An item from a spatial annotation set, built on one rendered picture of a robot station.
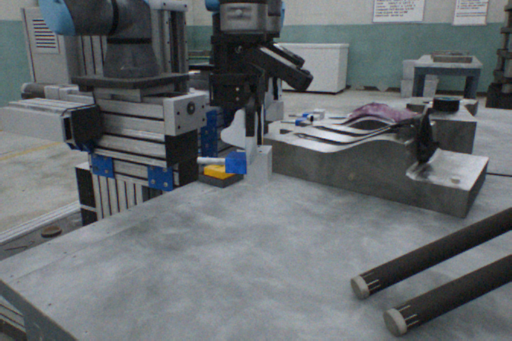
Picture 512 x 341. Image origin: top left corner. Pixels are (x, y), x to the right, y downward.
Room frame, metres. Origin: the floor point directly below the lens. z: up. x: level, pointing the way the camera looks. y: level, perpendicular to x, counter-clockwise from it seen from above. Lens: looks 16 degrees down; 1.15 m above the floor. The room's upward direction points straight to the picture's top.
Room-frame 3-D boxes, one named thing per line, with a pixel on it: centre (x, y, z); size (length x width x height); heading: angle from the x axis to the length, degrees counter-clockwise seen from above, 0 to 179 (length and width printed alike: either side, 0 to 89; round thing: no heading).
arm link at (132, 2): (1.10, 0.34, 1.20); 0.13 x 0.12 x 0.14; 140
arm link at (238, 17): (0.66, 0.02, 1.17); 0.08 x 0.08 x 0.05
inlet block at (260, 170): (0.67, 0.04, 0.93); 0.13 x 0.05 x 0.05; 80
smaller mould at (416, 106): (1.62, -0.75, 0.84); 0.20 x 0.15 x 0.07; 54
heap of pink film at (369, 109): (1.30, -0.42, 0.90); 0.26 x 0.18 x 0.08; 71
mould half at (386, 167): (0.96, -0.29, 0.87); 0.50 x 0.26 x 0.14; 54
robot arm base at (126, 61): (1.11, 0.34, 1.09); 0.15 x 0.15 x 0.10
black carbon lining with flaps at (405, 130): (0.98, -0.28, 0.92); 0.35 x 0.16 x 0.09; 54
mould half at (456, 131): (1.30, -0.43, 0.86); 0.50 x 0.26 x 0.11; 71
